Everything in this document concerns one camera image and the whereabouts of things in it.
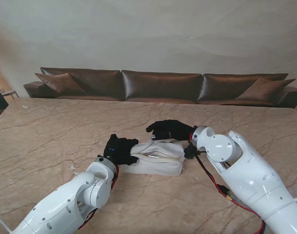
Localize grey side chair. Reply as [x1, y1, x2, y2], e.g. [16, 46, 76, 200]
[0, 85, 19, 99]

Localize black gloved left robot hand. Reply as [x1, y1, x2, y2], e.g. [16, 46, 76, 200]
[103, 134, 139, 166]

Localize red black arm cable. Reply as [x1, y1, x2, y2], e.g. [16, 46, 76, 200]
[196, 155, 265, 234]
[77, 164, 119, 231]

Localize red black left arm cable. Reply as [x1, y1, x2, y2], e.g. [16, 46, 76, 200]
[77, 164, 119, 231]

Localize brown sofa pillow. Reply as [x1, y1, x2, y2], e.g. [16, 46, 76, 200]
[35, 72, 87, 96]
[236, 77, 297, 100]

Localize brown leather sofa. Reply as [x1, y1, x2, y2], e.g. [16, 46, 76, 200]
[23, 67, 297, 109]

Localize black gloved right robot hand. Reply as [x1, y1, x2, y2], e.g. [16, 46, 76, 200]
[145, 119, 197, 141]

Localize red black right arm cable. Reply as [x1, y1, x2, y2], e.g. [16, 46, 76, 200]
[196, 155, 265, 234]

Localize cream white cosmetics bag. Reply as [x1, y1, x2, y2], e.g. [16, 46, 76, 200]
[123, 142, 185, 176]

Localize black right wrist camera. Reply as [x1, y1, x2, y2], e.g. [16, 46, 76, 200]
[183, 145, 202, 160]

